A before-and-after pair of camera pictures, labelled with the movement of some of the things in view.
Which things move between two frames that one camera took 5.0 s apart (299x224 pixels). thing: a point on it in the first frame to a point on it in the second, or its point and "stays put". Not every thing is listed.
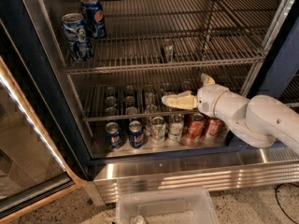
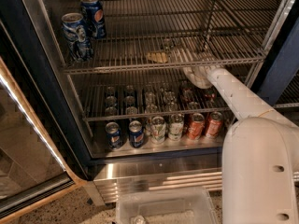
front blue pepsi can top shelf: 78,37 stays put
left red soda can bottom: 195,124 stays put
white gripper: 207,102 to 186,59
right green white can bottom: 176,126 stays put
